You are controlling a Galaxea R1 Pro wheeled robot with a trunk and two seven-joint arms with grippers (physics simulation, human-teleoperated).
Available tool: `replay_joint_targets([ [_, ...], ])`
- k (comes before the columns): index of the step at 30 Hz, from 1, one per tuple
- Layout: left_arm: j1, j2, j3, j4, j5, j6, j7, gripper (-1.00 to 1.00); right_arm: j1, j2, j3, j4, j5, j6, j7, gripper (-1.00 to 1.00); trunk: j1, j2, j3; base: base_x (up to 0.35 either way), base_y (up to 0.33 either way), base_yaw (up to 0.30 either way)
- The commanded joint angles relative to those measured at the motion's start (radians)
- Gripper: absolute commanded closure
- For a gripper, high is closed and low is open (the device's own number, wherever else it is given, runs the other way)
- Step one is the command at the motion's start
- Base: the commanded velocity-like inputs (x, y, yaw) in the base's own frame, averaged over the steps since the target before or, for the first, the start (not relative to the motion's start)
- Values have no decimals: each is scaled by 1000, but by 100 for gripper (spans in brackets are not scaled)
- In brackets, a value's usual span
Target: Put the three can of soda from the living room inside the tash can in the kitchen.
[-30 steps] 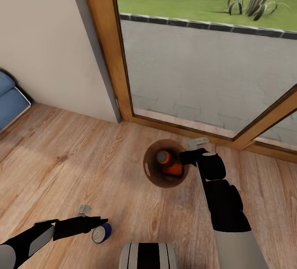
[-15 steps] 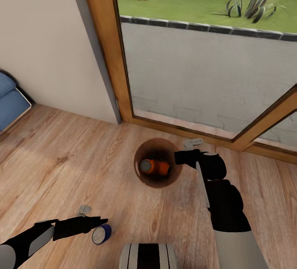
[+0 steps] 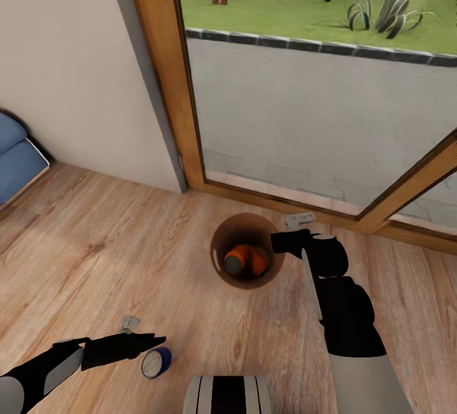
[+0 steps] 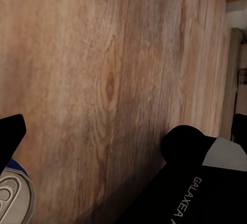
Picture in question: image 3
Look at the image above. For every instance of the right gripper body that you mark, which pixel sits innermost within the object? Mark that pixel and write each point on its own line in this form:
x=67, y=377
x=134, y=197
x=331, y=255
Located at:
x=283, y=242

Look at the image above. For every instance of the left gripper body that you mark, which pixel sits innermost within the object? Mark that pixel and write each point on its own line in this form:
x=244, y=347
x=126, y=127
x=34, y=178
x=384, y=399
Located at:
x=120, y=346

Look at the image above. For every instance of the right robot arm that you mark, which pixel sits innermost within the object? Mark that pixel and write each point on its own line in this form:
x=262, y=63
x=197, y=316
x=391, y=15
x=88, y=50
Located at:
x=364, y=379

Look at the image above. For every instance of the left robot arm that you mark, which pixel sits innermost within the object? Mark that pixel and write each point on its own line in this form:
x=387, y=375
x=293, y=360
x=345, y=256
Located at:
x=28, y=384

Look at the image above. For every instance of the robot trunk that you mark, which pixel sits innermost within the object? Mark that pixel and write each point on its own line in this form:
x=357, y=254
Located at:
x=228, y=395

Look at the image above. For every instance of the trash can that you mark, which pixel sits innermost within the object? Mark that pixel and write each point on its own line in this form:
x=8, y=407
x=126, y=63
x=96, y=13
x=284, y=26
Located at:
x=255, y=230

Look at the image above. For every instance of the sofa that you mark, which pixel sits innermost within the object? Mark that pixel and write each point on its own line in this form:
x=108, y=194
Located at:
x=21, y=163

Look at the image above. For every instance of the door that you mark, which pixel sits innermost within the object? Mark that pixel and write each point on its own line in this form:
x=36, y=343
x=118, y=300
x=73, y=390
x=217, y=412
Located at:
x=344, y=108

